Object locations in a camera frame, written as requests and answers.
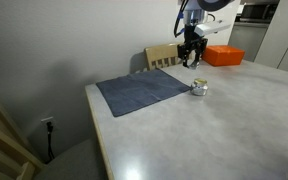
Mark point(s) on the dark blue cloth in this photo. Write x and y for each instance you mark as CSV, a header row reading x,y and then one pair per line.
x,y
140,90

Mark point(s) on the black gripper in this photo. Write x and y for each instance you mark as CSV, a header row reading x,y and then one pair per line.
x,y
192,43

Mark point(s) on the white wall outlet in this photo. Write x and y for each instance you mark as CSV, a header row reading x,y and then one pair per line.
x,y
46,120

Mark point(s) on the black microwave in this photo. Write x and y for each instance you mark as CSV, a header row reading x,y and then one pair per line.
x,y
257,11

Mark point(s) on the wooden chair back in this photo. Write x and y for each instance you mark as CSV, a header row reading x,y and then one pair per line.
x,y
162,55

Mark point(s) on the silver bottle jar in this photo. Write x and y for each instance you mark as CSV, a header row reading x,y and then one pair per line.
x,y
199,88

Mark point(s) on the white tall cabinet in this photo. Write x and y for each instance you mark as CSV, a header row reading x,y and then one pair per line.
x,y
284,36

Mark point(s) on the silver lid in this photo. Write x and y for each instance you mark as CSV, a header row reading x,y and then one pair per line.
x,y
193,64

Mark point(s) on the orange cardboard box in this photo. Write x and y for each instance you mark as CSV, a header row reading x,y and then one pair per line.
x,y
222,55

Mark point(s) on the light wooden slatted chair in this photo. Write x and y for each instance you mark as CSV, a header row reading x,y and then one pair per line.
x,y
4,146

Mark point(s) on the grey kitchen counter cabinet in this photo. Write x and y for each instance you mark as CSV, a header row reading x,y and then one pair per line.
x,y
249,38

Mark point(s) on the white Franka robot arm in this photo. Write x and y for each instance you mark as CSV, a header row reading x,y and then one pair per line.
x,y
214,4

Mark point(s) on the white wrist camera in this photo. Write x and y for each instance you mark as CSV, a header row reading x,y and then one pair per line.
x,y
212,28

